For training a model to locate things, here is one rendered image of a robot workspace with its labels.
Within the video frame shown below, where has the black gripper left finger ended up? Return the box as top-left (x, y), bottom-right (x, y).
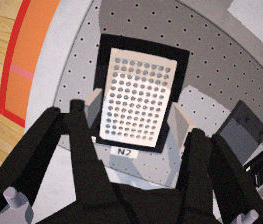
top-left (0, 88), bottom-right (131, 224)

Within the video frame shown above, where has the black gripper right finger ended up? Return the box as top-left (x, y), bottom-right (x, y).
top-left (167, 102), bottom-right (263, 224)

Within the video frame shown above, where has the white well plate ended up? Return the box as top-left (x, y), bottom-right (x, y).
top-left (100, 48), bottom-right (177, 147)

